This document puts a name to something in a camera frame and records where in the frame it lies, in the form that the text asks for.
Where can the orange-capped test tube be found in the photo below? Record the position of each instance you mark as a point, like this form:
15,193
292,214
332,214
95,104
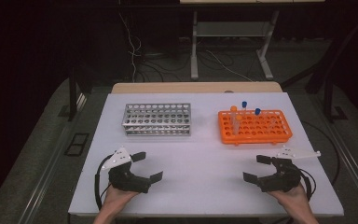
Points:
233,113

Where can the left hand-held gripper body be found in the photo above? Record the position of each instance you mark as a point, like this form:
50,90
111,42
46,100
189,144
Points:
127,182

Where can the person's right hand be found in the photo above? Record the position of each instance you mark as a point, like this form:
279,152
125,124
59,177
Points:
292,199

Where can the blue-capped test tube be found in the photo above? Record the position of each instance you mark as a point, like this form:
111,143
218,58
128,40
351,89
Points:
257,111
244,104

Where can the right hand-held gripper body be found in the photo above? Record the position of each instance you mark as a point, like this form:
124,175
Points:
281,180

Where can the grey metal-frame table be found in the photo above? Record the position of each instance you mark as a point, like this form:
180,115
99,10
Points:
194,46

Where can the person's left hand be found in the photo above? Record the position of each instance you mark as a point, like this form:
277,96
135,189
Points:
116,197

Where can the aluminium floor rail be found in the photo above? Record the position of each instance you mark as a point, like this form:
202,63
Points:
352,168
48,174

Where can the black metal stand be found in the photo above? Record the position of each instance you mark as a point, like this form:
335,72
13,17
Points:
328,99
72,93

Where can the black floor socket frame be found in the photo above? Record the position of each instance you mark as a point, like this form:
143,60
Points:
77,143

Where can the metal test tube rack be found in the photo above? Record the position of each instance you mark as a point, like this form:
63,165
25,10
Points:
157,119

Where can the orange plastic test tube rack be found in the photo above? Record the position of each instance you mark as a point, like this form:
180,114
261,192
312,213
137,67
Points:
258,129

